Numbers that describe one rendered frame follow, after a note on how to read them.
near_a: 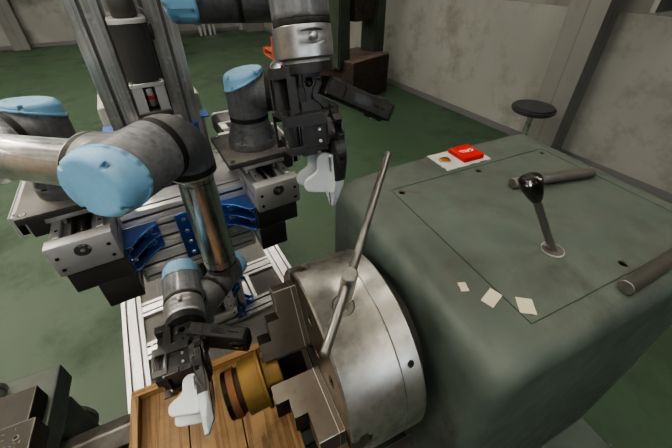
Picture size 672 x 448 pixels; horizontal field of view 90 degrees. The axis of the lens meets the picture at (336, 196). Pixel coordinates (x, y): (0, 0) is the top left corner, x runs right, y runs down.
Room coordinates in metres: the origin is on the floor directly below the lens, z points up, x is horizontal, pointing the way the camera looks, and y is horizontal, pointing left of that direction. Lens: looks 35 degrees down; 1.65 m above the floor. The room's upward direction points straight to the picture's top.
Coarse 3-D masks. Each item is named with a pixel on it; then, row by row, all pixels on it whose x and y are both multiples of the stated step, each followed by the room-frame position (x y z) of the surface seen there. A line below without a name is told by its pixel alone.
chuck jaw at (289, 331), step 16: (272, 288) 0.37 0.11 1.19; (288, 288) 0.36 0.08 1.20; (288, 304) 0.35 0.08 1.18; (272, 320) 0.33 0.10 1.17; (288, 320) 0.33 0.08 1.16; (304, 320) 0.34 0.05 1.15; (272, 336) 0.31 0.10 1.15; (288, 336) 0.32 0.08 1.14; (304, 336) 0.32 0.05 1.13; (272, 352) 0.30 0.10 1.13; (288, 352) 0.30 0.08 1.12
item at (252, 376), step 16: (256, 352) 0.30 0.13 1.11; (240, 368) 0.27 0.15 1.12; (256, 368) 0.27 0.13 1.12; (272, 368) 0.28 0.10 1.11; (224, 384) 0.25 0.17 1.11; (240, 384) 0.25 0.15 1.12; (256, 384) 0.25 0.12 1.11; (272, 384) 0.26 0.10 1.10; (224, 400) 0.23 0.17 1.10; (240, 400) 0.24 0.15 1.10; (256, 400) 0.24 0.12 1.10; (272, 400) 0.25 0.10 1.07; (240, 416) 0.22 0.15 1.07
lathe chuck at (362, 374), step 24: (312, 264) 0.40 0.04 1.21; (336, 264) 0.39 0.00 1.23; (312, 288) 0.33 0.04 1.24; (336, 288) 0.33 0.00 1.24; (360, 288) 0.33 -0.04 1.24; (312, 312) 0.30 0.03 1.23; (360, 312) 0.30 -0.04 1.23; (312, 336) 0.30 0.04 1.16; (336, 336) 0.26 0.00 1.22; (360, 336) 0.27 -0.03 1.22; (384, 336) 0.27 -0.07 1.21; (336, 360) 0.24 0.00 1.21; (360, 360) 0.24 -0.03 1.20; (384, 360) 0.25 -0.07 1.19; (336, 384) 0.22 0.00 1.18; (360, 384) 0.22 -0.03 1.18; (384, 384) 0.22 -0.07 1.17; (360, 408) 0.20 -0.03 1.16; (384, 408) 0.21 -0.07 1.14; (360, 432) 0.18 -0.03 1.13; (384, 432) 0.19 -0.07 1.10
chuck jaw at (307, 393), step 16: (288, 384) 0.26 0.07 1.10; (304, 384) 0.26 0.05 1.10; (320, 384) 0.26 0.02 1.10; (288, 400) 0.23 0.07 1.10; (304, 400) 0.23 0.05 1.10; (320, 400) 0.23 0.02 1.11; (304, 416) 0.21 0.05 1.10; (320, 416) 0.21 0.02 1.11; (336, 416) 0.21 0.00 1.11; (320, 432) 0.19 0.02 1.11; (336, 432) 0.19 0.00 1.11
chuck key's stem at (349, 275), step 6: (342, 270) 0.30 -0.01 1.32; (348, 270) 0.30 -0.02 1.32; (354, 270) 0.30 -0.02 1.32; (342, 276) 0.29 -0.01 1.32; (348, 276) 0.29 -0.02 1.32; (354, 276) 0.29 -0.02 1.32; (342, 282) 0.29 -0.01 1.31; (348, 282) 0.28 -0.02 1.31; (354, 282) 0.29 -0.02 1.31; (354, 288) 0.29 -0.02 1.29; (348, 300) 0.29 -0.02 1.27
